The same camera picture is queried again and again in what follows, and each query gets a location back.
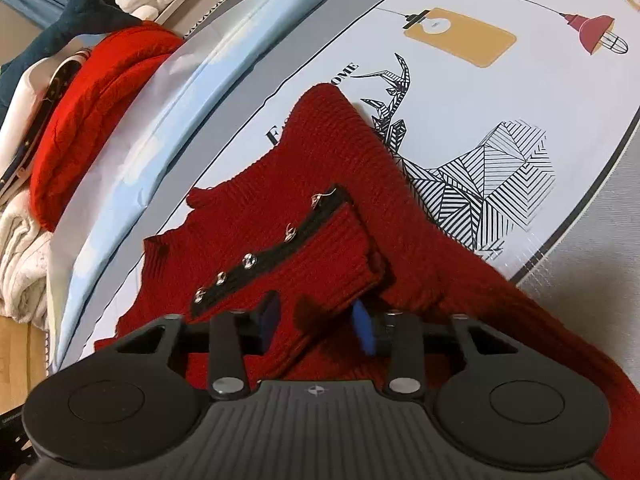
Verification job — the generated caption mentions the dark red knit sweater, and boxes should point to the dark red knit sweater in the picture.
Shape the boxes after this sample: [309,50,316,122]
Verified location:
[116,84,639,479]

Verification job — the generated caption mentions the cream folded quilt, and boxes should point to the cream folded quilt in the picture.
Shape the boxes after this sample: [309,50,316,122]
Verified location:
[1,186,52,330]

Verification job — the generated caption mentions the printed grey bed sheet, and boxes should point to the printed grey bed sheet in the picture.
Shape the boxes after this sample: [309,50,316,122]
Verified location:
[62,0,639,366]

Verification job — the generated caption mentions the bright red folded blanket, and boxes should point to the bright red folded blanket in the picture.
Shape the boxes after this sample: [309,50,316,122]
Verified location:
[30,22,184,232]

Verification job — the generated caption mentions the navy trimmed folded cloth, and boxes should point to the navy trimmed folded cloth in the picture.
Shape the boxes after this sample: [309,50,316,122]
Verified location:
[1,47,91,205]

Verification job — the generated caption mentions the white folded pillow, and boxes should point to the white folded pillow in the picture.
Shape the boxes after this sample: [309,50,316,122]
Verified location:
[0,54,72,176]

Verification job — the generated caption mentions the light blue folded sheet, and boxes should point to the light blue folded sheet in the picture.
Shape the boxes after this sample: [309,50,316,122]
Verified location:
[47,0,324,372]

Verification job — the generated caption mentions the blue shark plush toy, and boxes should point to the blue shark plush toy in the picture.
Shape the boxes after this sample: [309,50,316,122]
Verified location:
[1,0,141,122]

